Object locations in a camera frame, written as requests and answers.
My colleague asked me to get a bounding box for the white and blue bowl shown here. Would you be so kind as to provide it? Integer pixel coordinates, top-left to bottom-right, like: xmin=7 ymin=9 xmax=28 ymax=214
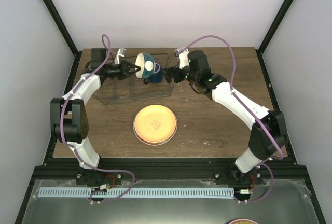
xmin=135 ymin=53 xmax=155 ymax=79

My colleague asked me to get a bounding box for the dark blue ceramic mug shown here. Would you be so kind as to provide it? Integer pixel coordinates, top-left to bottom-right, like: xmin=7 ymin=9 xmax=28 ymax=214
xmin=143 ymin=63 xmax=163 ymax=85

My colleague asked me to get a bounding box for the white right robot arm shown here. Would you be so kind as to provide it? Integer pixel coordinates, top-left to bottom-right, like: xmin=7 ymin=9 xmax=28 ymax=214
xmin=162 ymin=66 xmax=287 ymax=184

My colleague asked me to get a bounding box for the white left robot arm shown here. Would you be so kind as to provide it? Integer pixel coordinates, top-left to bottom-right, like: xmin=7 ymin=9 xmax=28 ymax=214
xmin=50 ymin=60 xmax=142 ymax=185

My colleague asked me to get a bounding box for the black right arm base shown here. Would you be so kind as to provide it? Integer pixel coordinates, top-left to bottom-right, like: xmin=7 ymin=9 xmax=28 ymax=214
xmin=213 ymin=167 xmax=262 ymax=186

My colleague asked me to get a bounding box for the orange plate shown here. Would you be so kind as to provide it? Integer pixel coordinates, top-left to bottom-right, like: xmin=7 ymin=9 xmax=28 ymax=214
xmin=133 ymin=105 xmax=177 ymax=145

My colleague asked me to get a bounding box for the pink plate underneath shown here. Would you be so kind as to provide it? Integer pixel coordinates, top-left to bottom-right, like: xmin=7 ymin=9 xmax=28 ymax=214
xmin=133 ymin=117 xmax=178 ymax=146

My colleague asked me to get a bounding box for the pink round object at bottom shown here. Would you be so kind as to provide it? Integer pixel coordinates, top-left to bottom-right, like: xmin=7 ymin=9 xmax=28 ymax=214
xmin=227 ymin=218 xmax=257 ymax=224

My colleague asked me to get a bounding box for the clear acrylic sheet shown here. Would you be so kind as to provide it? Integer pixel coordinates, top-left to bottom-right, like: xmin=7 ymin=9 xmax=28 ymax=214
xmin=21 ymin=179 xmax=319 ymax=223

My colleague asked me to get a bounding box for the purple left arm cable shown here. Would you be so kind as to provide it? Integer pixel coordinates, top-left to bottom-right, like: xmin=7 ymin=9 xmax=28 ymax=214
xmin=59 ymin=34 xmax=136 ymax=205

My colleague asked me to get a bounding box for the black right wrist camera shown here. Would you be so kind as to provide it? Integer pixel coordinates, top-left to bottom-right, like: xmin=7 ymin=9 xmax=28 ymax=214
xmin=188 ymin=50 xmax=209 ymax=72

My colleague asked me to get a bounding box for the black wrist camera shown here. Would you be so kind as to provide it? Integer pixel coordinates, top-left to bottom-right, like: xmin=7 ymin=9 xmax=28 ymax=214
xmin=90 ymin=48 xmax=107 ymax=68
xmin=188 ymin=50 xmax=209 ymax=72

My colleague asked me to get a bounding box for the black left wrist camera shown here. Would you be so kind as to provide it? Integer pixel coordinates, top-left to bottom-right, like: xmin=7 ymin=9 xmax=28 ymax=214
xmin=90 ymin=48 xmax=107 ymax=68

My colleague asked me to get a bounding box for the black aluminium frame post left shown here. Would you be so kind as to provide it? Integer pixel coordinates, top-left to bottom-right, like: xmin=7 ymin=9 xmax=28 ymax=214
xmin=42 ymin=0 xmax=79 ymax=56

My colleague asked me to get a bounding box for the black aluminium frame post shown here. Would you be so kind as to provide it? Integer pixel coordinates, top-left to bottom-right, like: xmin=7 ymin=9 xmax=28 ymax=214
xmin=258 ymin=0 xmax=294 ymax=54
xmin=42 ymin=0 xmax=79 ymax=56

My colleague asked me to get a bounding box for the black front frame rail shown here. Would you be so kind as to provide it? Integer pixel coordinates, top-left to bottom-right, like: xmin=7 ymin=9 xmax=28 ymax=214
xmin=31 ymin=158 xmax=309 ymax=180

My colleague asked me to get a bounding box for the light blue slotted cable duct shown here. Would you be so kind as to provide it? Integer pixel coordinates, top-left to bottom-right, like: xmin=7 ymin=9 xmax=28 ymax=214
xmin=38 ymin=187 xmax=234 ymax=199

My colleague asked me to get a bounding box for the black aluminium frame post right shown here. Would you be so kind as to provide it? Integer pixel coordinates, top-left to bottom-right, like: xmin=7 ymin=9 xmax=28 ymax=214
xmin=258 ymin=0 xmax=294 ymax=54

